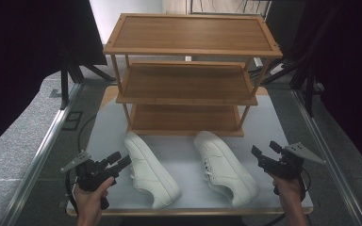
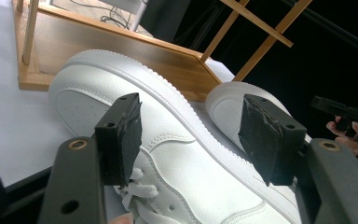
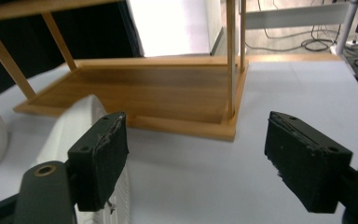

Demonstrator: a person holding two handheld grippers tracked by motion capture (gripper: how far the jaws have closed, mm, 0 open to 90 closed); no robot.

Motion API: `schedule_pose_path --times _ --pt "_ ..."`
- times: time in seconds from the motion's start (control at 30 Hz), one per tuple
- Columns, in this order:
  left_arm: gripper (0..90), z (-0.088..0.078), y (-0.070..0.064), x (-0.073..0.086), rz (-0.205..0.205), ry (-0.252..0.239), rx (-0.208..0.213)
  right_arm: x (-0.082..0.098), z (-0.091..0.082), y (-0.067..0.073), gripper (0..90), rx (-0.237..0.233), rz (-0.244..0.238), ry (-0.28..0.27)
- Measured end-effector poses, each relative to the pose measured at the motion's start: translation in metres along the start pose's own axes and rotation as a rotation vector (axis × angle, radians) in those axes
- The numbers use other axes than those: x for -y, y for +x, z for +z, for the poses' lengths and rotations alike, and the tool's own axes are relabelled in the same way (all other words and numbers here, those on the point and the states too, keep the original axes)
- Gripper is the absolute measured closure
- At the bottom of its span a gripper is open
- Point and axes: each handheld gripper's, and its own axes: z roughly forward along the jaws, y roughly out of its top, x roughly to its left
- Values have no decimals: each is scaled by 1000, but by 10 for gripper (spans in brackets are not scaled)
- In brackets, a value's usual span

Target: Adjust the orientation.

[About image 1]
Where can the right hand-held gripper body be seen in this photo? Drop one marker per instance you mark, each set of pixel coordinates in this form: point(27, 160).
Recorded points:
point(284, 166)

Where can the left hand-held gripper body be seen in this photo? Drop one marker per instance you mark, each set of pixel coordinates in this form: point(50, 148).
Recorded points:
point(89, 177)

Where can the white sneaker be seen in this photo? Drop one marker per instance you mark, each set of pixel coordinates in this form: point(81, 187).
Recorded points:
point(147, 171)
point(224, 169)

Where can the wooden three-tier shoe rack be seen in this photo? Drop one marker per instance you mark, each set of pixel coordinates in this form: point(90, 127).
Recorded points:
point(188, 34)

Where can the person's left hand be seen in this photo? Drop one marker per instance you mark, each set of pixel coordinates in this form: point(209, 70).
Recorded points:
point(89, 201)

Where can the person's right hand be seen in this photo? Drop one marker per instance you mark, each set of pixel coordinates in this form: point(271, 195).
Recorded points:
point(287, 191)

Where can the dark floor socket plate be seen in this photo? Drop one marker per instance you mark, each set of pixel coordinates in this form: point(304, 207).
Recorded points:
point(72, 120)

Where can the black metal stand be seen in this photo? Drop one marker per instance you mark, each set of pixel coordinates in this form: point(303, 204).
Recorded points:
point(308, 81)
point(65, 84)

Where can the black curtain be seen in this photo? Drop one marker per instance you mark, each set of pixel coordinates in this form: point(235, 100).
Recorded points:
point(19, 62)
point(348, 62)

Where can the metal floor rail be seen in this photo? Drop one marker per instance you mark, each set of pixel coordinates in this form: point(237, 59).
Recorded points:
point(41, 153)
point(330, 150)

